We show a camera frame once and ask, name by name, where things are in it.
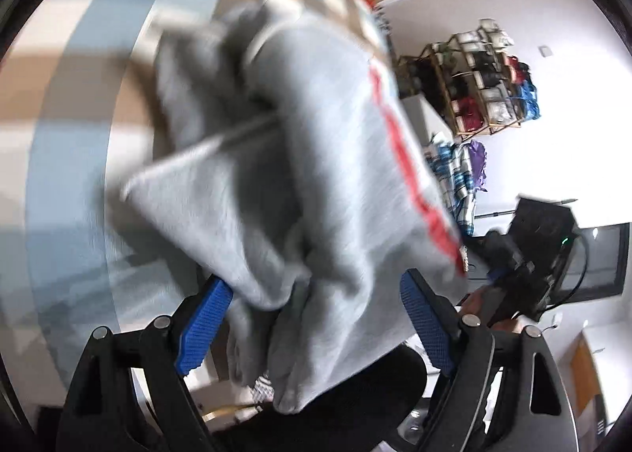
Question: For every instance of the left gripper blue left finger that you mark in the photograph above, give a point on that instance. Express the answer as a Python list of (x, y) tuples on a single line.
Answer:
[(197, 321)]

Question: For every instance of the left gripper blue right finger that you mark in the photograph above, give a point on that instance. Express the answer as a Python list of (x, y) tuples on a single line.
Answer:
[(434, 319)]

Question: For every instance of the grey hoodie with red print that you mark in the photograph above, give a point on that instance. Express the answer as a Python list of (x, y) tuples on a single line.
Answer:
[(297, 179)]

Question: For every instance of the person right hand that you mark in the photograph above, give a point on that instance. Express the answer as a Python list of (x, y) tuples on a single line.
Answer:
[(496, 314)]

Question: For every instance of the purple cloth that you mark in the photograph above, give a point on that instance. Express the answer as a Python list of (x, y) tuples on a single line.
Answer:
[(478, 160)]

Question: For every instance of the blue white plaid cloth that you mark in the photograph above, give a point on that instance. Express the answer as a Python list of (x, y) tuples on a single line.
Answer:
[(451, 166)]

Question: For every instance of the white bedside cabinet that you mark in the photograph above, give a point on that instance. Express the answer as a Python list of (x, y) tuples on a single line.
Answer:
[(426, 122)]

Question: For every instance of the wooden shoe rack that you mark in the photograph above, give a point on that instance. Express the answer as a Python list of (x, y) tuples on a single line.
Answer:
[(472, 81)]

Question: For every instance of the checkered blue brown bedsheet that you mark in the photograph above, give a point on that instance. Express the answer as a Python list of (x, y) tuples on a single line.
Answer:
[(77, 118)]

